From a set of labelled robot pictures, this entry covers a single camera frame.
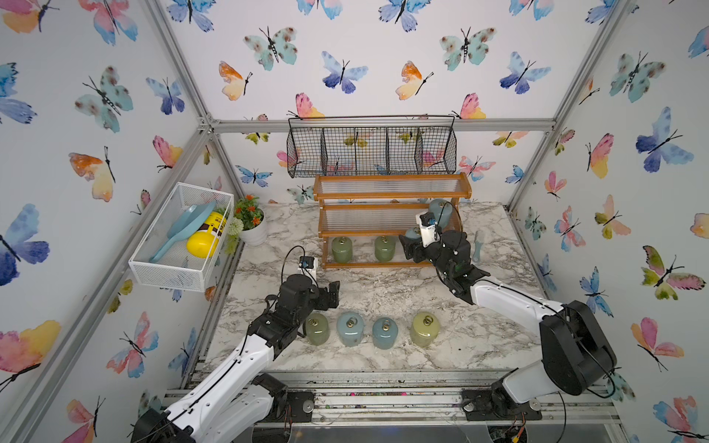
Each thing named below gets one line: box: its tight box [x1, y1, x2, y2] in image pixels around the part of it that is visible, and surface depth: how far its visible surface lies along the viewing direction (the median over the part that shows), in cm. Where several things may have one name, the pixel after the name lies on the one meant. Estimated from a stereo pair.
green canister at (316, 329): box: [302, 312, 331, 347], surface depth 82 cm
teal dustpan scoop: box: [148, 201, 217, 264], surface depth 70 cm
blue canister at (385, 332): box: [372, 317, 398, 350], surface depth 82 cm
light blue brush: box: [472, 229, 485, 264], surface depth 113 cm
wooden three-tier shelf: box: [313, 172, 473, 270], surface depth 106 cm
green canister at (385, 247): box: [374, 235, 397, 263], surface depth 100 cm
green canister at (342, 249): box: [331, 236, 354, 264], surface depth 101 cm
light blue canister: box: [336, 311, 365, 348], surface depth 82 cm
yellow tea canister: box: [410, 311, 440, 348], surface depth 82 cm
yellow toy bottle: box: [186, 211, 228, 260], surface depth 71 cm
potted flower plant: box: [225, 193, 268, 256], surface depth 103 cm
